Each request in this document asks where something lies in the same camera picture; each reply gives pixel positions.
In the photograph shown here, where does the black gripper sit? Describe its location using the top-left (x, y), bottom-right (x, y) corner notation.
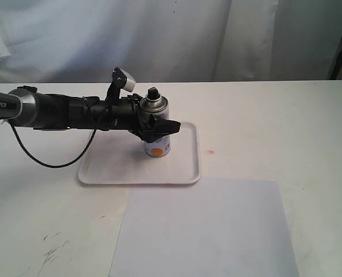
top-left (101, 93), bottom-right (181, 143)

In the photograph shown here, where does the white polka-dot spray can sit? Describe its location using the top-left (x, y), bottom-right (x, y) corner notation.
top-left (140, 87), bottom-right (170, 158)

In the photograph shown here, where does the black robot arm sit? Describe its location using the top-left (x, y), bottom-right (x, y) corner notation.
top-left (0, 85), bottom-right (181, 143)

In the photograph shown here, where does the white plastic tray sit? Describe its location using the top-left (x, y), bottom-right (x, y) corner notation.
top-left (78, 122), bottom-right (201, 185)

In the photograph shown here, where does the white paper sheet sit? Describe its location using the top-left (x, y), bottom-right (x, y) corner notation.
top-left (110, 177), bottom-right (299, 276)

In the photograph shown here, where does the white backdrop curtain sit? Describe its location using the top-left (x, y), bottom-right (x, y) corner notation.
top-left (0, 1), bottom-right (342, 83)

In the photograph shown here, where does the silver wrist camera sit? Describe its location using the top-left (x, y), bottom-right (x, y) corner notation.
top-left (106, 67), bottom-right (136, 102)

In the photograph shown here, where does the black cable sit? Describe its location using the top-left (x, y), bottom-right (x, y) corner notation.
top-left (0, 95), bottom-right (114, 246)

